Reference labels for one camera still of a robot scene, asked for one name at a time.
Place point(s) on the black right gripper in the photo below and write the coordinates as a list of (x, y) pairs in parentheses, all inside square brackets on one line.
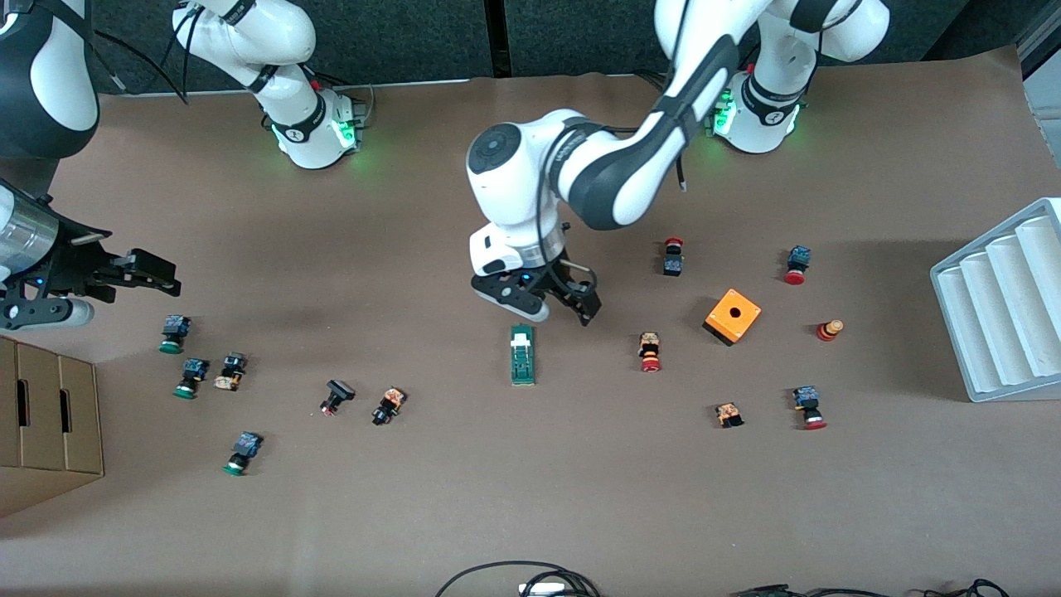
[(73, 264)]

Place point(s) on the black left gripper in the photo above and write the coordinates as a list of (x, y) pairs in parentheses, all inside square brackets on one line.
[(554, 277)]

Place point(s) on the green load switch white lever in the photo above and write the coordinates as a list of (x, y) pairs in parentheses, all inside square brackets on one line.
[(522, 356)]

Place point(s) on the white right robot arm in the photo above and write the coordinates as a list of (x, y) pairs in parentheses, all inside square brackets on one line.
[(282, 33)]

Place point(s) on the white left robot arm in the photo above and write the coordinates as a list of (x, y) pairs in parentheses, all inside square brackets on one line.
[(514, 166)]

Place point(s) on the green push button blue block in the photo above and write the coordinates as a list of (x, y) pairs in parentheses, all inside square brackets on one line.
[(191, 377), (174, 334), (243, 453)]

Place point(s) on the red button orange yellow block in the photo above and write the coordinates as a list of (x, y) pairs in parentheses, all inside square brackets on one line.
[(649, 351)]

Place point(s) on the red button black block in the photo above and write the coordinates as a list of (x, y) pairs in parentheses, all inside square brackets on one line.
[(673, 259)]

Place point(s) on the brown cardboard box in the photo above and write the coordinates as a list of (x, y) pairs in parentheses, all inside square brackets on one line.
[(50, 414)]

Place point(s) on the small orange black contact block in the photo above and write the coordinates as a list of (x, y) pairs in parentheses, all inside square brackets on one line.
[(729, 414)]

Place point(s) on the black red push button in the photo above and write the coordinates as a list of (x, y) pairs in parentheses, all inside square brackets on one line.
[(336, 396)]

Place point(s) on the brown paper table cover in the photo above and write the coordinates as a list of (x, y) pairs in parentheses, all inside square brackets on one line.
[(530, 497)]

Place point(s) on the red mushroom button blue block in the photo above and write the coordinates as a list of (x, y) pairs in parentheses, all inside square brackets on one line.
[(797, 265), (808, 407)]

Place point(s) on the black button orange block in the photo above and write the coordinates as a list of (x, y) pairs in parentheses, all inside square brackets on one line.
[(388, 405)]

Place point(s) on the red yellow button head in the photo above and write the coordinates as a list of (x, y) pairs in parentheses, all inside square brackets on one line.
[(829, 330)]

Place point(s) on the white plug connector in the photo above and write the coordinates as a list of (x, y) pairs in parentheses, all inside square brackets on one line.
[(543, 589)]

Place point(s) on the grey ribbed plastic tray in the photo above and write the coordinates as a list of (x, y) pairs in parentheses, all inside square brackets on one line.
[(1003, 315)]

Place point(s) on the beige black switch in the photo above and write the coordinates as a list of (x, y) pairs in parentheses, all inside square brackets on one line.
[(230, 371)]

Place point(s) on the orange button enclosure box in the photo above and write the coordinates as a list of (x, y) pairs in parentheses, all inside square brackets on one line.
[(733, 315)]

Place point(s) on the grey metal frame rail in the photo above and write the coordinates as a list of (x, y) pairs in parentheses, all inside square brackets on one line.
[(1040, 37)]

